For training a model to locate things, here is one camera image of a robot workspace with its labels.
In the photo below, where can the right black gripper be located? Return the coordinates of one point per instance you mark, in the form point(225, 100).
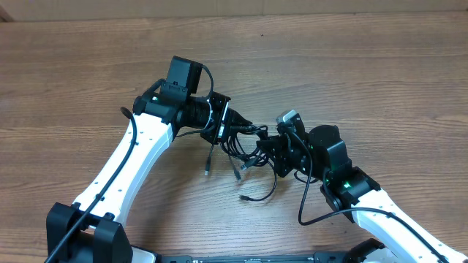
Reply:
point(278, 144)

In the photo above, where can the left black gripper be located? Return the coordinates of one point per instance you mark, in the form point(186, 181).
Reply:
point(221, 101)

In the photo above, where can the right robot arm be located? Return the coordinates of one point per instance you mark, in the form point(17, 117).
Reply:
point(321, 154)

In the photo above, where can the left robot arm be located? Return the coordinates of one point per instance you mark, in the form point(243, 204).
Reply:
point(91, 229)

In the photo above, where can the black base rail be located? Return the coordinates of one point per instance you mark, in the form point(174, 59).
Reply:
point(317, 257)

